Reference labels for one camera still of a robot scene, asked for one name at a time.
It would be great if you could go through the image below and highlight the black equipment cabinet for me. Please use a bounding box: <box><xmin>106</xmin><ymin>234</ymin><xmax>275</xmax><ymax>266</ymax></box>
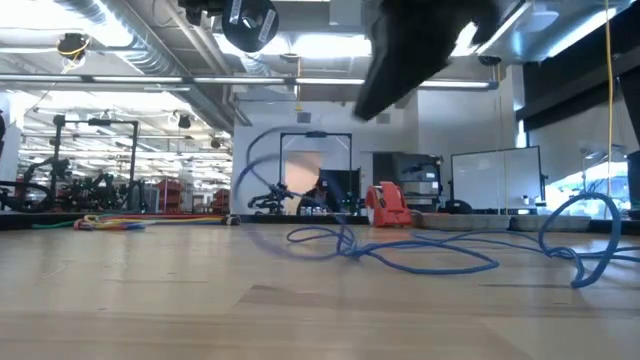
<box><xmin>372</xmin><ymin>151</ymin><xmax>444</xmax><ymax>214</ymax></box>

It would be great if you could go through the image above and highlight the blue cord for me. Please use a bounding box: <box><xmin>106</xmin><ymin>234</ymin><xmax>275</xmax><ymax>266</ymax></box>
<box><xmin>232</xmin><ymin>124</ymin><xmax>640</xmax><ymax>290</ymax></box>

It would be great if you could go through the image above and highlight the bundle of coloured cables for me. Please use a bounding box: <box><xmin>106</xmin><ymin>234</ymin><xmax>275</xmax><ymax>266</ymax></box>
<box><xmin>82</xmin><ymin>214</ymin><xmax>241</xmax><ymax>230</ymax></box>
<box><xmin>32</xmin><ymin>218</ymin><xmax>146</xmax><ymax>231</ymax></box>

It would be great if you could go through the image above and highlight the blue cable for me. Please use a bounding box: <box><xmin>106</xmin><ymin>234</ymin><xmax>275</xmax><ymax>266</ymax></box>
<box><xmin>117</xmin><ymin>219</ymin><xmax>236</xmax><ymax>232</ymax></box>

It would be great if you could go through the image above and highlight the red tape dispenser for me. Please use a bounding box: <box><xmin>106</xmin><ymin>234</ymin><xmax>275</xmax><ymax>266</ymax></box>
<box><xmin>364</xmin><ymin>181</ymin><xmax>414</xmax><ymax>229</ymax></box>

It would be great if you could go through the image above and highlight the yellow ceiling cord reel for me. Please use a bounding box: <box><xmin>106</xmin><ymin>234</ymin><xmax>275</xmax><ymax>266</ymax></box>
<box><xmin>55</xmin><ymin>32</ymin><xmax>91</xmax><ymax>62</ymax></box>

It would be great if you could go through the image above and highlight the whiteboard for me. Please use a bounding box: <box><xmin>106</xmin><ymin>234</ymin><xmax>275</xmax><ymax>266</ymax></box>
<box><xmin>449</xmin><ymin>145</ymin><xmax>547</xmax><ymax>214</ymax></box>

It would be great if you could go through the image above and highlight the grey tool case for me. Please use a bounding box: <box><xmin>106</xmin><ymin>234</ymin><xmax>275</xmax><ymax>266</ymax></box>
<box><xmin>413</xmin><ymin>213</ymin><xmax>592</xmax><ymax>234</ymax></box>

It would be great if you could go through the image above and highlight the long light bar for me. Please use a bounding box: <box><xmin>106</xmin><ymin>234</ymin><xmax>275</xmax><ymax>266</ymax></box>
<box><xmin>0</xmin><ymin>73</ymin><xmax>501</xmax><ymax>92</ymax></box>

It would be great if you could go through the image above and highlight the black rig frame with camera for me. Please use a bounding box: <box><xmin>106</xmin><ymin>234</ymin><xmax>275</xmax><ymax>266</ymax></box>
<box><xmin>277</xmin><ymin>130</ymin><xmax>354</xmax><ymax>216</ymax></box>

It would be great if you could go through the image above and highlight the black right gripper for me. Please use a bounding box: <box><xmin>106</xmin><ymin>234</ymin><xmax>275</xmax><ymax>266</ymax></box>
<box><xmin>352</xmin><ymin>0</ymin><xmax>501</xmax><ymax>123</ymax></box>

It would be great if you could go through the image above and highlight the black cable spool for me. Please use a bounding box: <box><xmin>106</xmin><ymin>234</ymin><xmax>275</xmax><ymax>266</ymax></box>
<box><xmin>221</xmin><ymin>0</ymin><xmax>280</xmax><ymax>54</ymax></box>

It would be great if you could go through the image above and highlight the person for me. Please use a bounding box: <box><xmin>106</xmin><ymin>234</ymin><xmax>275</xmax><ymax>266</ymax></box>
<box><xmin>297</xmin><ymin>175</ymin><xmax>346</xmax><ymax>215</ymax></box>

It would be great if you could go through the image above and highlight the red tool cart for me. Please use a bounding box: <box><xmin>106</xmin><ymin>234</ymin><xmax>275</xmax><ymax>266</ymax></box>
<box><xmin>212</xmin><ymin>188</ymin><xmax>231</xmax><ymax>214</ymax></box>
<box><xmin>149</xmin><ymin>179</ymin><xmax>187</xmax><ymax>214</ymax></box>

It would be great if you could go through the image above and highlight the black rig frame with arms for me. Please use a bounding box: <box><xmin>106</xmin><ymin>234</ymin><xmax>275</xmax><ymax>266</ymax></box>
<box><xmin>0</xmin><ymin>113</ymin><xmax>151</xmax><ymax>214</ymax></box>

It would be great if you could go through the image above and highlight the yellow hanging cord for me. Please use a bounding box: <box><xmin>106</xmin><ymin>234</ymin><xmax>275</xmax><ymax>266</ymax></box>
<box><xmin>602</xmin><ymin>0</ymin><xmax>617</xmax><ymax>221</ymax></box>

